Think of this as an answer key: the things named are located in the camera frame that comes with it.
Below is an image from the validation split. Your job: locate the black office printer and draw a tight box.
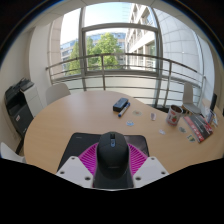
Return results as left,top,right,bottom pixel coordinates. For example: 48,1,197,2
3,77,35,138

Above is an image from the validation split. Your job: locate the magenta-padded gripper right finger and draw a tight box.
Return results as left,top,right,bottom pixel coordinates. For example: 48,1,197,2
127,143,170,190

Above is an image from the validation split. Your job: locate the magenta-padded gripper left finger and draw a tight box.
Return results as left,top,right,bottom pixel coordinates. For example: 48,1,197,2
55,142,101,190

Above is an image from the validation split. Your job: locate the black whiteboard eraser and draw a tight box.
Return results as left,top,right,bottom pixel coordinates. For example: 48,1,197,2
112,97,130,113

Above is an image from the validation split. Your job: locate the black computer mouse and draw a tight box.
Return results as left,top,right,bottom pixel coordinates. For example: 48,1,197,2
92,130,135,190

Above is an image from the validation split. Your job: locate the green tree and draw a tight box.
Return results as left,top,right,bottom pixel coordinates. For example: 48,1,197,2
66,32,125,75

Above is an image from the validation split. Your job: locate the grey metal balcony railing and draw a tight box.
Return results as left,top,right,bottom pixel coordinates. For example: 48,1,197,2
45,52,207,108

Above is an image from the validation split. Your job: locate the red and black magazine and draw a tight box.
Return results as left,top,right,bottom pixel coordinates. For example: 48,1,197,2
183,113,214,144

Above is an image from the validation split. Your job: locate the white chair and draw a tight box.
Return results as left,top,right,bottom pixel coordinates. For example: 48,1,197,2
181,82,202,115
0,141,27,164
45,82,72,106

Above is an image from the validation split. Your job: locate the blue marker pen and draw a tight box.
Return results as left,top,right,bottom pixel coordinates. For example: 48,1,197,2
117,102,131,118

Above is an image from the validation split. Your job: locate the red and white printed cup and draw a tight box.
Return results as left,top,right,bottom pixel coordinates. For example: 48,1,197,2
165,104,184,127

